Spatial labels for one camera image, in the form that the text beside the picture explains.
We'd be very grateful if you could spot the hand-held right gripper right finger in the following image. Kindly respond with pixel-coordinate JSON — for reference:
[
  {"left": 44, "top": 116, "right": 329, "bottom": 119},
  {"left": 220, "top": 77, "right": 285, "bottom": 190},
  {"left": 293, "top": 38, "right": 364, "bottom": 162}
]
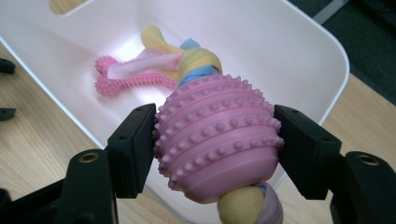
[{"left": 274, "top": 105, "right": 396, "bottom": 224}]

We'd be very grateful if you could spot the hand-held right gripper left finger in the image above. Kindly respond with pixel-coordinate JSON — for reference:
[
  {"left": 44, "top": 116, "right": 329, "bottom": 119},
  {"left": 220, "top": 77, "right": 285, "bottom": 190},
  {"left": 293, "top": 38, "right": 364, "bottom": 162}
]
[{"left": 60, "top": 103, "right": 157, "bottom": 224}]

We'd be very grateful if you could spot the pink spiky bone toy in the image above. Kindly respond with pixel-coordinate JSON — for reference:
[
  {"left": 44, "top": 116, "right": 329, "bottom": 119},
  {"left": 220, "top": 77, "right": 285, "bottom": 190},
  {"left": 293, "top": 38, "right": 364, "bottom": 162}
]
[{"left": 93, "top": 55, "right": 179, "bottom": 98}]

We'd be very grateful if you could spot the pink ball rope toy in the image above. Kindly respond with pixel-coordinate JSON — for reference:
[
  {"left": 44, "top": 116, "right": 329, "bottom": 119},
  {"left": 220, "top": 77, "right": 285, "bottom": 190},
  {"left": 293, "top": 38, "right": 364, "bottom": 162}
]
[{"left": 106, "top": 24, "right": 285, "bottom": 224}]

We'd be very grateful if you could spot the white plastic bin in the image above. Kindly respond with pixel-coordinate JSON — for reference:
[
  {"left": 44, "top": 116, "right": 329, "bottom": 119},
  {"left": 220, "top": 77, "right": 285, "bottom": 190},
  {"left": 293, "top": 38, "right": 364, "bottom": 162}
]
[{"left": 0, "top": 0, "right": 350, "bottom": 224}]

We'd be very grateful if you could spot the metal floor rail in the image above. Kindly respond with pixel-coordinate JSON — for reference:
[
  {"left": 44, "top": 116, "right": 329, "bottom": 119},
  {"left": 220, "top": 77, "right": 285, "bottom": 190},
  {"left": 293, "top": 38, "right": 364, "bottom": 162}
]
[{"left": 312, "top": 0, "right": 351, "bottom": 25}]

